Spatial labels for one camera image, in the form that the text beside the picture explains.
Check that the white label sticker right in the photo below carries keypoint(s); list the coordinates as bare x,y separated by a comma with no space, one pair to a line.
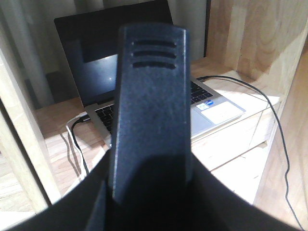
222,112

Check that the silver open laptop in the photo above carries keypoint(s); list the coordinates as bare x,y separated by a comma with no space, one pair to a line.
89,41

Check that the wooden shelf unit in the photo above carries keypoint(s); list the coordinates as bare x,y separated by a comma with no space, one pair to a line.
258,41

